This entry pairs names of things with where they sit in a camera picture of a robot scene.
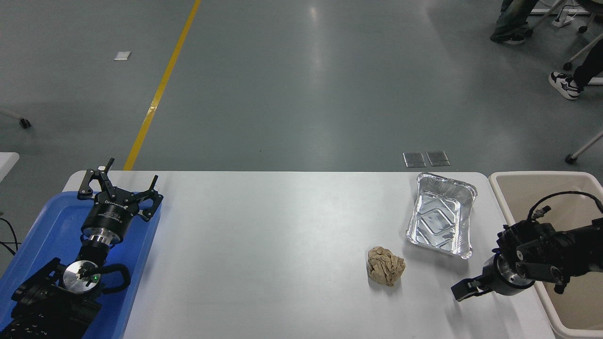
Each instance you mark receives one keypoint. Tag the white side table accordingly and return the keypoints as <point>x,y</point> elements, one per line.
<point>7,165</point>

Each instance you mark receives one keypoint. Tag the crumpled tan paper ball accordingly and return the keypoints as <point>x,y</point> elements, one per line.
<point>385,266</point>

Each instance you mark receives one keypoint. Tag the grey leg with black caster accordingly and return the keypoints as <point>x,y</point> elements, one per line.
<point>23,123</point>

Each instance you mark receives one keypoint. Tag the white paper scrap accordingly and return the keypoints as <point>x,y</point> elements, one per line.
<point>122,55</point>

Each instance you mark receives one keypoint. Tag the blue plastic tray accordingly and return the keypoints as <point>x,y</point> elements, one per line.
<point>52,226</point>

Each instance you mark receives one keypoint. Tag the white chair leg with caster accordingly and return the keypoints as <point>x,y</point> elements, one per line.
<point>584,51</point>
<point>584,149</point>

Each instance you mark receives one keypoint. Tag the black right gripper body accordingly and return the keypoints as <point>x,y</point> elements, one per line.
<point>494,275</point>

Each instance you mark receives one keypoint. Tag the person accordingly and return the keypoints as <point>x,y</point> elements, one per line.
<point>565,84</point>
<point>513,19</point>

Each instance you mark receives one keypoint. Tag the silver foil tray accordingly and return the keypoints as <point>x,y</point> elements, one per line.
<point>440,216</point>

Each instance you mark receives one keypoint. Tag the white power strip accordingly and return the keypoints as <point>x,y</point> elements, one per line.
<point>563,20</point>

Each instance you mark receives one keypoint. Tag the large pale bin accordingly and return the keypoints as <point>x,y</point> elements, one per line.
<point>518,188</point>

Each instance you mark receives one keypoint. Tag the metal floor plate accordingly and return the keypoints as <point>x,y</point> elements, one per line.
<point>414,159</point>
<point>438,158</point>

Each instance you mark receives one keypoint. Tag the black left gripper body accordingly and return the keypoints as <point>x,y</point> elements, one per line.
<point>110,216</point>

